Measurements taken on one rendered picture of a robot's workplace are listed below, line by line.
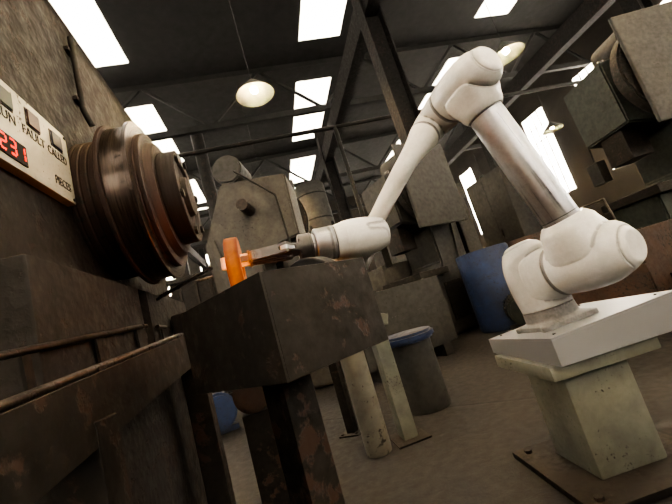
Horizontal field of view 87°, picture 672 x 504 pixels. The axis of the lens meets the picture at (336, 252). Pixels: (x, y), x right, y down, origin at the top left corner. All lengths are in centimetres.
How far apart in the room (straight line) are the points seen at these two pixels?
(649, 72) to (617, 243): 445
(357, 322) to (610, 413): 93
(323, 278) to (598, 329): 85
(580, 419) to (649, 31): 498
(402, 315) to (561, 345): 230
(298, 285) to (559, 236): 81
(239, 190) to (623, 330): 356
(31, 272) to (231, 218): 337
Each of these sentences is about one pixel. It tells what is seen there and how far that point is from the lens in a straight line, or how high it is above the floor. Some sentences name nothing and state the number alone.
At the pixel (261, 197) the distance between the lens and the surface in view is 398.
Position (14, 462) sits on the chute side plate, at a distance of 45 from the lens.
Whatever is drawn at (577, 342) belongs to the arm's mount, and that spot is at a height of 40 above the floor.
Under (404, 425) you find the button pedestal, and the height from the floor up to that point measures 7.
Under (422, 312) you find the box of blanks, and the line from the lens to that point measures 345.
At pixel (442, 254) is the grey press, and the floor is 100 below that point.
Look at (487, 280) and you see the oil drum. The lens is 412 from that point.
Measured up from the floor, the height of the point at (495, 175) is 190.
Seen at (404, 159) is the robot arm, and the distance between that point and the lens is 115.
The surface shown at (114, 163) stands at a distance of 104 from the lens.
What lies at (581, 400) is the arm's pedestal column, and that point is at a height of 23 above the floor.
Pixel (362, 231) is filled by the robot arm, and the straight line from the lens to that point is 92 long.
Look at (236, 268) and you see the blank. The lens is 86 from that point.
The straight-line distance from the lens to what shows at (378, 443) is 179.
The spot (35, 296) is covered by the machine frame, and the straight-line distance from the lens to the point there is 72.
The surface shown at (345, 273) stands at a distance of 55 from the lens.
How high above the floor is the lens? 64
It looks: 10 degrees up
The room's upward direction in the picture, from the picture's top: 17 degrees counter-clockwise
